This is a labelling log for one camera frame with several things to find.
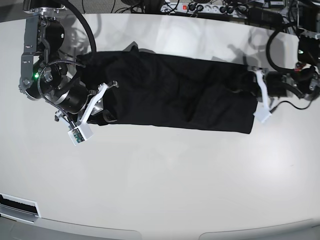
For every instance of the black t-shirt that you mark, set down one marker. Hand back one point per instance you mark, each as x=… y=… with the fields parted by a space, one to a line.
x=172 y=91

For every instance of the white power strip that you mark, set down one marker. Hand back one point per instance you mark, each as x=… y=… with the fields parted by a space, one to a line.
x=205 y=8

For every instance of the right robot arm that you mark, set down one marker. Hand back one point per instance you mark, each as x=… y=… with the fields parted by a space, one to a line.
x=44 y=71

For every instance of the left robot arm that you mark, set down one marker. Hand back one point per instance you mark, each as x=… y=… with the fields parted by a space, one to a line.
x=305 y=74

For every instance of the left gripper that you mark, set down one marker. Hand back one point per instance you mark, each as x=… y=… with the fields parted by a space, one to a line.
x=276 y=84

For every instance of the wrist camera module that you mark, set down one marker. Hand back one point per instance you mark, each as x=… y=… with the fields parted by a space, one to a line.
x=262 y=115
x=80 y=133

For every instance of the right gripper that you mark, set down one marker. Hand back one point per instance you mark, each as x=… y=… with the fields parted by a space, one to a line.
x=73 y=100

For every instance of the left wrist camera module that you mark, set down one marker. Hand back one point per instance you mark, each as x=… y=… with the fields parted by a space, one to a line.
x=262 y=115

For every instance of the table cable grommet slot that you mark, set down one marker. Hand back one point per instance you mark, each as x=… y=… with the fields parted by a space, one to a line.
x=19 y=209

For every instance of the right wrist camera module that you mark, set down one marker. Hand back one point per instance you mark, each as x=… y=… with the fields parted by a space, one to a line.
x=80 y=133

